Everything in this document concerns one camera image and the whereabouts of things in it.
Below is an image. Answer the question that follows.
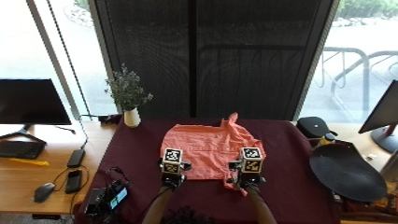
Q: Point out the dark mesh window blind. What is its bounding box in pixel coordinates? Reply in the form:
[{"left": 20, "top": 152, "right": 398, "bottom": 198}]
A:
[{"left": 86, "top": 0, "right": 335, "bottom": 121}]

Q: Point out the black adapter cable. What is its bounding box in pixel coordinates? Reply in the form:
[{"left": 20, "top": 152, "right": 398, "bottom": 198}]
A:
[{"left": 76, "top": 114, "right": 104, "bottom": 151}]

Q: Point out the white vase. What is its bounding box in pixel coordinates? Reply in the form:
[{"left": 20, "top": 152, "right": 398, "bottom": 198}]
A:
[{"left": 124, "top": 106, "right": 142, "bottom": 129}]

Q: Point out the white marker cube glove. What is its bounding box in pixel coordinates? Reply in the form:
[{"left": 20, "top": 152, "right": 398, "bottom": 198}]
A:
[
  {"left": 238, "top": 147, "right": 265, "bottom": 175},
  {"left": 161, "top": 147, "right": 184, "bottom": 175}
]

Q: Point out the grey computer mouse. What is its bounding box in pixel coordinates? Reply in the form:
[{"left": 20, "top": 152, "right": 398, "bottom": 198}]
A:
[{"left": 32, "top": 182, "right": 56, "bottom": 203}]

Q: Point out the blind bead cord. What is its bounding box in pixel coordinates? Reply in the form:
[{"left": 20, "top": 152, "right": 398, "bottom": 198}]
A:
[{"left": 45, "top": 0, "right": 92, "bottom": 117}]

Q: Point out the black looped desk cable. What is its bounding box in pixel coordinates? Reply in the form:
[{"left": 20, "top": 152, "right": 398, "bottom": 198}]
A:
[{"left": 52, "top": 163, "right": 90, "bottom": 216}]

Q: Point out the black rounded case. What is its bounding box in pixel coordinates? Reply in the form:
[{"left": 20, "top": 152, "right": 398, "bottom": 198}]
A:
[{"left": 295, "top": 116, "right": 338, "bottom": 139}]

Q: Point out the dark angled computer monitor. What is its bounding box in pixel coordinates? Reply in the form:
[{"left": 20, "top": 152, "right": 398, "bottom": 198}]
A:
[{"left": 357, "top": 79, "right": 398, "bottom": 134}]

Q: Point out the white marker cube left glove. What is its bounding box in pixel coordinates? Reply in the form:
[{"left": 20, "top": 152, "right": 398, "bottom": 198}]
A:
[{"left": 161, "top": 147, "right": 184, "bottom": 175}]

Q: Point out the yellow flat strip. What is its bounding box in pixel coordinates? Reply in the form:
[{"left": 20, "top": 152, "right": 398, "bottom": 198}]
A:
[{"left": 9, "top": 158, "right": 49, "bottom": 167}]

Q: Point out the bunch of small flowers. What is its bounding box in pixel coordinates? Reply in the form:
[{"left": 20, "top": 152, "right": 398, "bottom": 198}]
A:
[{"left": 104, "top": 63, "right": 154, "bottom": 112}]

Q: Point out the maroon tablecloth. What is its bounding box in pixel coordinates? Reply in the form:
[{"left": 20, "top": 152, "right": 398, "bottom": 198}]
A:
[{"left": 73, "top": 117, "right": 342, "bottom": 224}]

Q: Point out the black power adapter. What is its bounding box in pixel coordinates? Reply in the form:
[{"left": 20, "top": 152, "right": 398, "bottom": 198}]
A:
[{"left": 67, "top": 148, "right": 86, "bottom": 169}]

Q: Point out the black keyboard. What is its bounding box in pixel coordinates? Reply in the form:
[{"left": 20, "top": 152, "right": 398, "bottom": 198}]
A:
[{"left": 0, "top": 140, "right": 47, "bottom": 161}]

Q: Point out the grey metal bike rack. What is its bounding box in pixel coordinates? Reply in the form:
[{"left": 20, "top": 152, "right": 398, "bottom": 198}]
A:
[
  {"left": 313, "top": 46, "right": 370, "bottom": 115},
  {"left": 330, "top": 50, "right": 398, "bottom": 108}
]

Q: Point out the black monitor stand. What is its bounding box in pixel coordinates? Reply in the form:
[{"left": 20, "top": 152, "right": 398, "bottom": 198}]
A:
[{"left": 0, "top": 123, "right": 48, "bottom": 145}]

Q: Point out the grey window frame post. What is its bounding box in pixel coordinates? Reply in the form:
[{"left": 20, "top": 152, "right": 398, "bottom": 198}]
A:
[{"left": 25, "top": 0, "right": 83, "bottom": 120}]

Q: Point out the yellow bottle with black cap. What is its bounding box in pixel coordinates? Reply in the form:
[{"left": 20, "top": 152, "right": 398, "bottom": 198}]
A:
[{"left": 317, "top": 133, "right": 338, "bottom": 148}]

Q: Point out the person's right hand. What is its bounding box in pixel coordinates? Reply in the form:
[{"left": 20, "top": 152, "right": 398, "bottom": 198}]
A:
[{"left": 226, "top": 159, "right": 268, "bottom": 189}]

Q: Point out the white marker cube right glove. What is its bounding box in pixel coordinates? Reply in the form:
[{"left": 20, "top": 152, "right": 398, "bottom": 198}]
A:
[{"left": 238, "top": 147, "right": 265, "bottom": 175}]

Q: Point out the pink shirt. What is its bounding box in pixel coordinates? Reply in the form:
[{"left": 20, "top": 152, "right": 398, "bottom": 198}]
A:
[{"left": 160, "top": 112, "right": 268, "bottom": 197}]

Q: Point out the black device with lit screen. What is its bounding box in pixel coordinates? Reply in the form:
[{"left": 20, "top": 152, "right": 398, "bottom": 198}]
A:
[{"left": 84, "top": 179, "right": 130, "bottom": 219}]

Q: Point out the black phone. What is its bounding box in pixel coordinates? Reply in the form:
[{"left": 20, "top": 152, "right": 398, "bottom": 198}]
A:
[{"left": 65, "top": 169, "right": 84, "bottom": 195}]

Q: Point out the grey round monitor base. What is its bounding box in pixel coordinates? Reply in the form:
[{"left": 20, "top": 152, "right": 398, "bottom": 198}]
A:
[{"left": 370, "top": 123, "right": 398, "bottom": 154}]

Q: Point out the small black box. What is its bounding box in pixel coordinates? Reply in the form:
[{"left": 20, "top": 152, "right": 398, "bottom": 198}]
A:
[{"left": 97, "top": 114, "right": 124, "bottom": 125}]

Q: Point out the person's left hand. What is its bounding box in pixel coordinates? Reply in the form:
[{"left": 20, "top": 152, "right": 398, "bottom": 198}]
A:
[{"left": 160, "top": 158, "right": 193, "bottom": 189}]

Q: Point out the black computer monitor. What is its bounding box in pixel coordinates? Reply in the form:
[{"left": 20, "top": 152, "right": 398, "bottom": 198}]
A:
[{"left": 0, "top": 77, "right": 73, "bottom": 126}]

